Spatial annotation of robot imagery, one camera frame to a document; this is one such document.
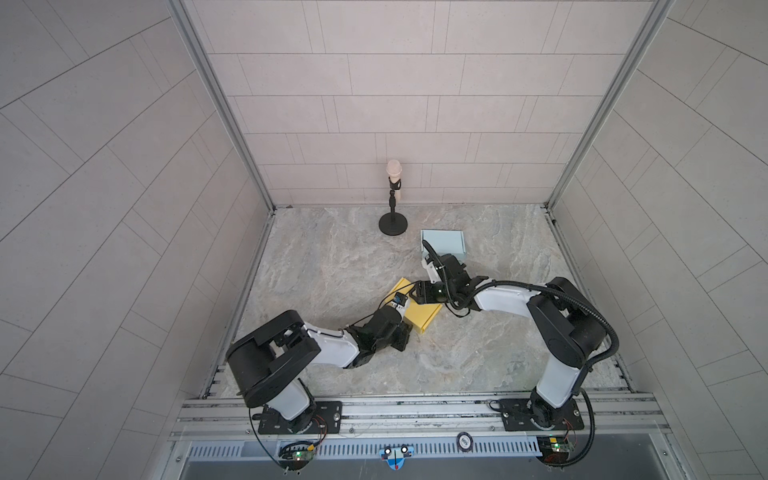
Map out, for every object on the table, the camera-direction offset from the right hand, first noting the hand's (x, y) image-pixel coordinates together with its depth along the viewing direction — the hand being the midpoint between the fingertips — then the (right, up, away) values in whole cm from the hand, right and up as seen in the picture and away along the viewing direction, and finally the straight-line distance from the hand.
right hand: (413, 296), depth 91 cm
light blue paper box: (+13, +16, +14) cm, 25 cm away
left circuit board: (-27, -29, -26) cm, 47 cm away
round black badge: (+11, -28, -23) cm, 38 cm away
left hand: (+1, -8, -4) cm, 8 cm away
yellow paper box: (+1, -4, -7) cm, 8 cm away
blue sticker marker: (-5, -30, -26) cm, 40 cm away
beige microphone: (-6, +39, 0) cm, 39 cm away
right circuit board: (+31, -30, -23) cm, 49 cm away
